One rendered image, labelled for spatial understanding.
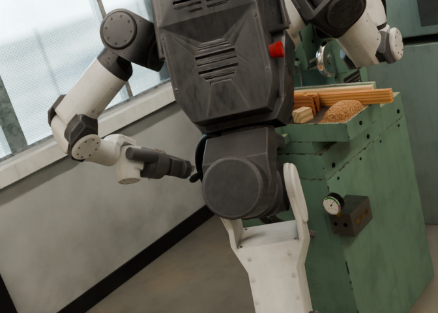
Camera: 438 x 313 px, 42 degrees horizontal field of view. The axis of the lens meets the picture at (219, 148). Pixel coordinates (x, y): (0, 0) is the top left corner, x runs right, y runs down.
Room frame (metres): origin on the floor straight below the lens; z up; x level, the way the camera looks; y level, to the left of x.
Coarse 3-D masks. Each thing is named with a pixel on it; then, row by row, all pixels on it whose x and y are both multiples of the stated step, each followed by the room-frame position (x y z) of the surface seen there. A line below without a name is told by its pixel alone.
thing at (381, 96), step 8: (320, 96) 1.79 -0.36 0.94; (328, 96) 1.77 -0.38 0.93; (336, 96) 1.75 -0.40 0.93; (344, 96) 1.73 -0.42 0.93; (352, 96) 1.71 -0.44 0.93; (360, 96) 1.69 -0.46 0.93; (368, 96) 1.67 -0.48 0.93; (376, 96) 1.65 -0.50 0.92; (384, 96) 1.63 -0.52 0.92; (392, 96) 1.63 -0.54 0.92; (328, 104) 1.77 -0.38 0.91
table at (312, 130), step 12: (324, 108) 1.76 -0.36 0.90; (372, 108) 1.67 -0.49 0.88; (312, 120) 1.68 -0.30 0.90; (348, 120) 1.58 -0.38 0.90; (360, 120) 1.62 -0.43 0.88; (372, 120) 1.66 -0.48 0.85; (288, 132) 1.71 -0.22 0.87; (300, 132) 1.68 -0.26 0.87; (312, 132) 1.65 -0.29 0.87; (324, 132) 1.62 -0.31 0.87; (336, 132) 1.59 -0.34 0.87; (348, 132) 1.56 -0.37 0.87; (360, 132) 1.61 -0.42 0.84
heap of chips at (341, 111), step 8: (336, 104) 1.64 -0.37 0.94; (344, 104) 1.63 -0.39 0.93; (352, 104) 1.64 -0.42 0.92; (360, 104) 1.66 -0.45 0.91; (328, 112) 1.63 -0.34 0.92; (336, 112) 1.61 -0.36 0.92; (344, 112) 1.60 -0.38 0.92; (352, 112) 1.61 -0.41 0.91; (328, 120) 1.61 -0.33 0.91; (336, 120) 1.59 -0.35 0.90; (344, 120) 1.58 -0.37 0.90
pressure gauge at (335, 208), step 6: (324, 198) 1.58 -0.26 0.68; (330, 198) 1.57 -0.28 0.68; (336, 198) 1.56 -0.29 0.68; (342, 198) 1.57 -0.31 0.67; (324, 204) 1.59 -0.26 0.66; (330, 204) 1.57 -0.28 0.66; (336, 204) 1.55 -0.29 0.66; (342, 204) 1.56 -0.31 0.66; (330, 210) 1.57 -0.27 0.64; (336, 210) 1.56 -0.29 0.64
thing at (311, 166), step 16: (400, 96) 2.03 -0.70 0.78; (384, 112) 1.94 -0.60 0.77; (400, 112) 2.02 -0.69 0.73; (368, 128) 1.85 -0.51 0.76; (384, 128) 1.92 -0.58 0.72; (336, 144) 1.71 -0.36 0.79; (352, 144) 1.77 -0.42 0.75; (288, 160) 1.73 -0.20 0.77; (304, 160) 1.69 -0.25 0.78; (320, 160) 1.65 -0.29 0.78; (336, 160) 1.69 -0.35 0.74; (304, 176) 1.70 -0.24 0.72; (320, 176) 1.66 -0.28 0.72
